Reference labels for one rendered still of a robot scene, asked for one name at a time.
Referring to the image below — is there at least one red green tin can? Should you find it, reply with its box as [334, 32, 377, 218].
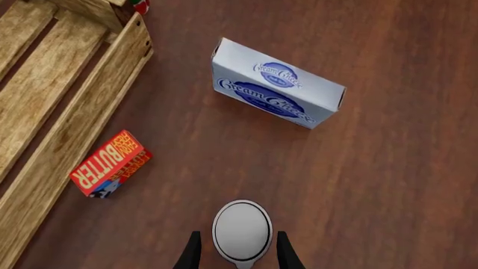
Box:
[128, 0, 151, 16]

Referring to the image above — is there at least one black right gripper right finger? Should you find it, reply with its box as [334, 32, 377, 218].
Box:
[276, 230, 307, 269]

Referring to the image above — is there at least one wooden slat tray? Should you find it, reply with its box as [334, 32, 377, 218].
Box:
[0, 0, 155, 269]

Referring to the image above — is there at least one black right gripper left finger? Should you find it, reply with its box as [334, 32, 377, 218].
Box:
[172, 230, 202, 269]

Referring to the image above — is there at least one white blue cream cheese box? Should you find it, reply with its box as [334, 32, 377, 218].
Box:
[210, 37, 348, 131]

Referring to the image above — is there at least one red butter box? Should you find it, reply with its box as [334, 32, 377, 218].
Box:
[69, 129, 154, 200]

